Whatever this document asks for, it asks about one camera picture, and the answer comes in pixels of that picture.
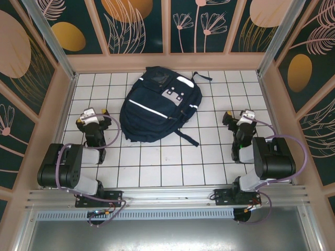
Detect navy blue backpack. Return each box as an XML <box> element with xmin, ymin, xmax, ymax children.
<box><xmin>119</xmin><ymin>65</ymin><xmax>211</xmax><ymax>146</ymax></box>

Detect yellow power connector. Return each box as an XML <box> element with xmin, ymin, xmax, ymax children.
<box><xmin>244</xmin><ymin>202</ymin><xmax>262</xmax><ymax>213</ymax></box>

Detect small circuit board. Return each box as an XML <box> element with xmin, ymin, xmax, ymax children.
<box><xmin>87</xmin><ymin>209</ymin><xmax>112</xmax><ymax>218</ymax></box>

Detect grey metal sheet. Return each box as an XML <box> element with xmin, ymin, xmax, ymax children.
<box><xmin>15</xmin><ymin>206</ymin><xmax>325</xmax><ymax>251</ymax></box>

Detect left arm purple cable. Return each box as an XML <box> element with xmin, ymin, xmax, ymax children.
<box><xmin>54</xmin><ymin>113</ymin><xmax>126</xmax><ymax>228</ymax></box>

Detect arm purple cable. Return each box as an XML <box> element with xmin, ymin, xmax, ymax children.
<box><xmin>54</xmin><ymin>113</ymin><xmax>126</xmax><ymax>228</ymax></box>
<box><xmin>251</xmin><ymin>119</ymin><xmax>308</xmax><ymax>225</ymax></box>

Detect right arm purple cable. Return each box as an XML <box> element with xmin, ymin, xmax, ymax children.
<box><xmin>251</xmin><ymin>119</ymin><xmax>308</xmax><ymax>225</ymax></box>

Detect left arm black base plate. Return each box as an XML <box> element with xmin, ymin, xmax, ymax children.
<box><xmin>75</xmin><ymin>190</ymin><xmax>124</xmax><ymax>209</ymax></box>

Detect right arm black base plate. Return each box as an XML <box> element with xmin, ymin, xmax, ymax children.
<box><xmin>214</xmin><ymin>188</ymin><xmax>262</xmax><ymax>207</ymax></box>

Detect aluminium corner post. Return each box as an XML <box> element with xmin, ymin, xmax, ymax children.
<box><xmin>257</xmin><ymin>0</ymin><xmax>307</xmax><ymax>77</ymax></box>
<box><xmin>22</xmin><ymin>0</ymin><xmax>79</xmax><ymax>81</ymax></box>

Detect aluminium mounting rail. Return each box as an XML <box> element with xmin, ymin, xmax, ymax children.
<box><xmin>25</xmin><ymin>184</ymin><xmax>312</xmax><ymax>210</ymax></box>

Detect slotted grey cable duct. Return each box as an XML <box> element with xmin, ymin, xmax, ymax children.
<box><xmin>36</xmin><ymin>209</ymin><xmax>235</xmax><ymax>221</ymax></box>

